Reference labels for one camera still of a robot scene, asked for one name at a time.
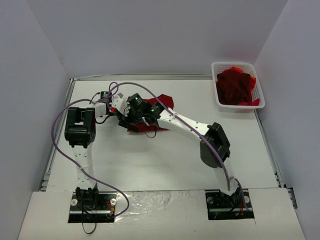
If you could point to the white plastic basket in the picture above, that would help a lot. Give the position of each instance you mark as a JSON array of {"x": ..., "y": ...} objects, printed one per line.
[{"x": 219, "y": 67}]

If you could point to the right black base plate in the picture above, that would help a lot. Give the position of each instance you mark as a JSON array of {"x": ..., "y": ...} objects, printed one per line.
[{"x": 222, "y": 207}]

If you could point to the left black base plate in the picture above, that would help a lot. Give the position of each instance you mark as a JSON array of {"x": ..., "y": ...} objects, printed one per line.
[{"x": 102, "y": 212}]

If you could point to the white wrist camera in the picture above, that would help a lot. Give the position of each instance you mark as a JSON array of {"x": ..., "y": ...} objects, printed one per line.
[
  {"x": 117, "y": 96},
  {"x": 120, "y": 106}
]

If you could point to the orange shirt in basket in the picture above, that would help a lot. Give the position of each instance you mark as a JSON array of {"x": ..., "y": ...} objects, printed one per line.
[{"x": 242, "y": 86}]

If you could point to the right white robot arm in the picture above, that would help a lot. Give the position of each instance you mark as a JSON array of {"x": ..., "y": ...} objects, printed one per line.
[{"x": 214, "y": 146}]

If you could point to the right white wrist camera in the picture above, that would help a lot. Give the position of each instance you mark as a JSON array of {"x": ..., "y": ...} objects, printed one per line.
[{"x": 120, "y": 106}]

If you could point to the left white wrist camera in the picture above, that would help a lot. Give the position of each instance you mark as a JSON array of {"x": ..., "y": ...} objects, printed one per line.
[{"x": 117, "y": 96}]

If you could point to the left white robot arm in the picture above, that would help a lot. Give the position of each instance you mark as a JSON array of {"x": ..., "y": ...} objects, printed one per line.
[{"x": 80, "y": 133}]

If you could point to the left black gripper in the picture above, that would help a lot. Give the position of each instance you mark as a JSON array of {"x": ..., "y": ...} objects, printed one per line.
[{"x": 122, "y": 118}]

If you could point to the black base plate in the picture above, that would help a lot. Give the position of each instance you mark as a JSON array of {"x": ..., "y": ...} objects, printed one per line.
[
  {"x": 222, "y": 207},
  {"x": 102, "y": 212}
]

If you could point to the dark red shirt in basket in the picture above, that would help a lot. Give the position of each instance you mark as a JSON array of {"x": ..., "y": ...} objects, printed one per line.
[{"x": 224, "y": 87}]

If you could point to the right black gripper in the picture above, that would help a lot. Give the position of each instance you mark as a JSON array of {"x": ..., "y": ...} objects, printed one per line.
[{"x": 132, "y": 125}]

